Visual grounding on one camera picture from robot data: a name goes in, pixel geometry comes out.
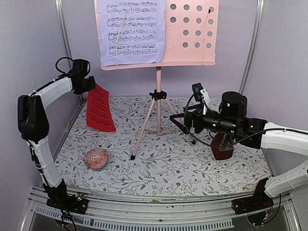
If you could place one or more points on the purple sheet music paper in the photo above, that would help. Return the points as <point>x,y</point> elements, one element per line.
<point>131,31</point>

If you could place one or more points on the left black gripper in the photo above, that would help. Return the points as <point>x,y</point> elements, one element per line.
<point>93,86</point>

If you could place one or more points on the red patterned ceramic bowl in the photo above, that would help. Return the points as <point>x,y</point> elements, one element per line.
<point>96,158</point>

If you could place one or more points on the left aluminium frame post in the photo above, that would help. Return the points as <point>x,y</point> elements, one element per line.
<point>62,26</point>

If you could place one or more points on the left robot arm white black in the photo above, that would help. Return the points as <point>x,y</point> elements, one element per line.
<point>34,126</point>

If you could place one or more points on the aluminium frame post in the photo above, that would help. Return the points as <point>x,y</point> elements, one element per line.
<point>62,26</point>
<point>253,45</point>

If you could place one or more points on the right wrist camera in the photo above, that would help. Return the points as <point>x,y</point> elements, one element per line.
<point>201,95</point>

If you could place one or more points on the brown wooden metronome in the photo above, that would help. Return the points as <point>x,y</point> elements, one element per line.
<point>219,141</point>

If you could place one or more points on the red sheet music paper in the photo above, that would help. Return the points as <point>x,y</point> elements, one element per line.
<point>98,114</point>

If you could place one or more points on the pink music stand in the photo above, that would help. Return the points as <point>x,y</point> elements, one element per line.
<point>190,39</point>

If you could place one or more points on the floral patterned table mat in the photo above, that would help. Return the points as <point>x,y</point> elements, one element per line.
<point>166,165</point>

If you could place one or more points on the right aluminium frame post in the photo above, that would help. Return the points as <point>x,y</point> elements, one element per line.
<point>253,45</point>

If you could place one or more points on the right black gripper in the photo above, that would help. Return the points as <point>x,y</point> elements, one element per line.
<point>198,115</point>

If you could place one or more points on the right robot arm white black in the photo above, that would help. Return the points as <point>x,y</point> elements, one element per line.
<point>261,134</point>

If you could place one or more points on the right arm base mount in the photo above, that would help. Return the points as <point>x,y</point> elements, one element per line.
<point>259,200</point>

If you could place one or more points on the aluminium front rail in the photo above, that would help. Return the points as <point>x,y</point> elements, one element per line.
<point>125,212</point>

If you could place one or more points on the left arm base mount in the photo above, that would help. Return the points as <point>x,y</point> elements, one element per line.
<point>68,203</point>

